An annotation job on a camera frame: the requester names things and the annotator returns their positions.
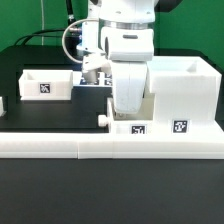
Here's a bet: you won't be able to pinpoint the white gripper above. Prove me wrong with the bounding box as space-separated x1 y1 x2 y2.
110 61 148 114

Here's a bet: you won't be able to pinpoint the white front drawer tray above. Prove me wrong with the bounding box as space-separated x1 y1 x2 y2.
98 96 154 134

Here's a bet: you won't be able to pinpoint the white drawer tray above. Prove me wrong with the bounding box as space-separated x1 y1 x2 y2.
18 69 73 100
98 96 154 134

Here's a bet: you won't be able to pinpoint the white drawer cabinet box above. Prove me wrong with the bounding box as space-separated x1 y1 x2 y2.
145 56 222 135

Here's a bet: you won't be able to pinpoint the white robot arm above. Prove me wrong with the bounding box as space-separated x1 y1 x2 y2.
90 0 183 114

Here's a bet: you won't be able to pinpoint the white rear drawer tray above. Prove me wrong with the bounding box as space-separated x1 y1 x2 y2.
18 69 73 100

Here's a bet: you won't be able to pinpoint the fiducial marker sheet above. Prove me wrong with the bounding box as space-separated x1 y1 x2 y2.
73 71 112 88

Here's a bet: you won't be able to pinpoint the white L-shaped fence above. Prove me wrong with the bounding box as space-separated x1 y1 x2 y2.
0 96 224 160

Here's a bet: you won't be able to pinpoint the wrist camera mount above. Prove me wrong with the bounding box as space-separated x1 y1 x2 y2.
82 53 111 83

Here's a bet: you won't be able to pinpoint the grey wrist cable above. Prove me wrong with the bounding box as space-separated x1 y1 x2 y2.
62 18 101 64

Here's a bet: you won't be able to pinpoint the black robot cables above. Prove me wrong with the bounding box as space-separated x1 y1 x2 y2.
13 0 83 48

